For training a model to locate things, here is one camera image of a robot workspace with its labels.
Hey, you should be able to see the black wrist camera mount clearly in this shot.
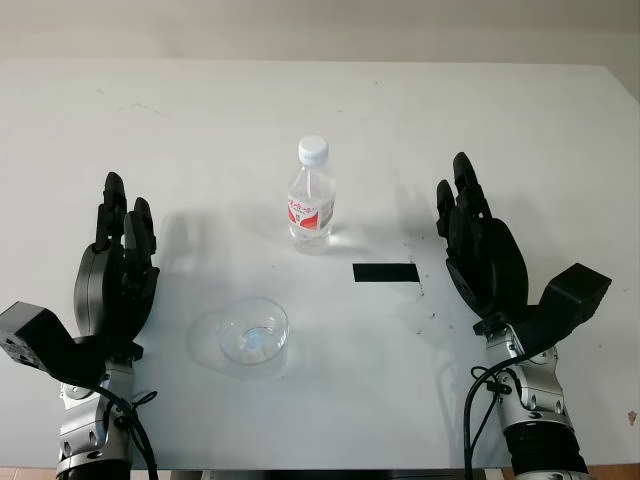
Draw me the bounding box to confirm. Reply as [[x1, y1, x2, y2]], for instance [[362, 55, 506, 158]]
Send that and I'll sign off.
[[514, 262, 614, 362], [0, 301, 144, 389]]

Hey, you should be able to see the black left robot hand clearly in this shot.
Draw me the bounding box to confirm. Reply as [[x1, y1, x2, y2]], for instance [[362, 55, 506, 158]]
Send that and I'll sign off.
[[73, 171, 161, 359]]

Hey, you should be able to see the clear water bottle red label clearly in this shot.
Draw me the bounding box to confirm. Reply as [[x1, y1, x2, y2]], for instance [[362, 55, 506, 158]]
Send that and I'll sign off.
[[287, 135, 336, 256]]

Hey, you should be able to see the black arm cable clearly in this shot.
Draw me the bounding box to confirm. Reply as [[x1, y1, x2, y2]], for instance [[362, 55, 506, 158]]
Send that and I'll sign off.
[[97, 374, 161, 480], [462, 363, 517, 480]]

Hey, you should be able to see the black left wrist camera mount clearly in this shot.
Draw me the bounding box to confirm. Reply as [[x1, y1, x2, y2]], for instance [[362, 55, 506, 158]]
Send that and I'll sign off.
[[0, 301, 144, 389]]

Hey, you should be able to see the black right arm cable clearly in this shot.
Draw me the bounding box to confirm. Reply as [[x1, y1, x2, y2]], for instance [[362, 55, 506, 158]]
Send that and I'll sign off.
[[462, 363, 517, 480]]

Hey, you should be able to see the black tape rectangle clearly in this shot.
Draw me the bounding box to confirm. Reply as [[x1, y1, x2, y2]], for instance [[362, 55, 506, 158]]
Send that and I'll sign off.
[[352, 262, 421, 285]]

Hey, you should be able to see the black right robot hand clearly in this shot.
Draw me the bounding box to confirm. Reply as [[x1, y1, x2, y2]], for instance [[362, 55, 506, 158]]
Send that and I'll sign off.
[[433, 152, 532, 334]]

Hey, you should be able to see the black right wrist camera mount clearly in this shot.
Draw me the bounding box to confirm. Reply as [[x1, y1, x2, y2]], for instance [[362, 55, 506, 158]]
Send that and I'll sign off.
[[514, 262, 614, 362]]

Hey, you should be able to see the clear plastic cup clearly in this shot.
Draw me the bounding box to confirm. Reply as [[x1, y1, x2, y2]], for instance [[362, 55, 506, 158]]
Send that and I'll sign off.
[[216, 296, 291, 382]]

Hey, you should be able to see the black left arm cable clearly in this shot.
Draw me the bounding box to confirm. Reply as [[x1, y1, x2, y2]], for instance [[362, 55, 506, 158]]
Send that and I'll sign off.
[[97, 374, 161, 480]]

